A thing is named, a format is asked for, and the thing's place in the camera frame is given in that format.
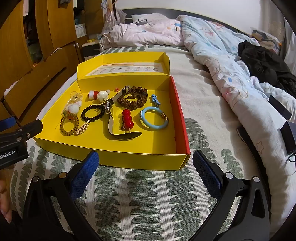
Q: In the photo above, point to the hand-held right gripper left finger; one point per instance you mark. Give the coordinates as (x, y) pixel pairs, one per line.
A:
(85, 172)

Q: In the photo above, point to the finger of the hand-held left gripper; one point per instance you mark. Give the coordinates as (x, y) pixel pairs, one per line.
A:
(7, 122)
(25, 132)

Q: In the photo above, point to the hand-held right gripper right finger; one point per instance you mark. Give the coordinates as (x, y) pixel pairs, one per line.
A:
(205, 172)

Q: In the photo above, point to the gold leaf hair clip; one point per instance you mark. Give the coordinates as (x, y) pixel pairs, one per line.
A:
(82, 129)

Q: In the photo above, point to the yellow cardboard box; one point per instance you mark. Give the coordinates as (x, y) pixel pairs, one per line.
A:
(150, 141)

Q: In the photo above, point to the red bead hair stick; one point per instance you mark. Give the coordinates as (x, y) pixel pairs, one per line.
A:
(126, 119)

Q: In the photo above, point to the light blue bangle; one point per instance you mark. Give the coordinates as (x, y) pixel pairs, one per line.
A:
(144, 122)

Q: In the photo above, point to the person's left hand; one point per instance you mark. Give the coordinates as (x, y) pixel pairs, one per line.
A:
(4, 201)

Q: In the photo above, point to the clear plastic hair clip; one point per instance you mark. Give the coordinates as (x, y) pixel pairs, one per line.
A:
(75, 98)

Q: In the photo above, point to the green leaf patterned bedsheet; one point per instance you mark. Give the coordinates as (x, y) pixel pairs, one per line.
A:
(148, 197)

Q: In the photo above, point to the red white plush doll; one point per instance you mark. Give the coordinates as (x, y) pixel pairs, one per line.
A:
(101, 95)

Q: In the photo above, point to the blue hair clip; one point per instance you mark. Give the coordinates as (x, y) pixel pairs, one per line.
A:
(154, 98)

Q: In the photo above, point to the black box device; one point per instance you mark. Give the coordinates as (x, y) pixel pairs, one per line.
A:
(289, 136)

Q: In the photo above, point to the black rectangular object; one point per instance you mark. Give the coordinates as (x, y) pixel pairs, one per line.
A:
(278, 106)

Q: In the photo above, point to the dark nightstand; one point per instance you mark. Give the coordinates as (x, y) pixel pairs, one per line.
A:
(91, 49)

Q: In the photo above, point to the wooden wardrobe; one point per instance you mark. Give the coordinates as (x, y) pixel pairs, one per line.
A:
(57, 23)

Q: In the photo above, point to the white blue printed box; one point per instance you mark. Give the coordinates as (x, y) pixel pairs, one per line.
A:
(81, 30)

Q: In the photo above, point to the black clothing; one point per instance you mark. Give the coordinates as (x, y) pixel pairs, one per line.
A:
(261, 62)

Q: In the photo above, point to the light blue cartoon quilt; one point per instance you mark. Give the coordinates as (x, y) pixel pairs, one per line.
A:
(219, 46)

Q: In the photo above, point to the clear plastic bag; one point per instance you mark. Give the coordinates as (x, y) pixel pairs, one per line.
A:
(111, 25)

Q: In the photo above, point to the colourful printed pillow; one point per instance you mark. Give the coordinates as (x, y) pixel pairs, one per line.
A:
(266, 38)

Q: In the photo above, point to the pink cartoon quilt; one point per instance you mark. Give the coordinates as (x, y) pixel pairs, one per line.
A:
(138, 34)

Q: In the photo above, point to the white pillow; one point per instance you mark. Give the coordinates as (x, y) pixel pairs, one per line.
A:
(152, 17)

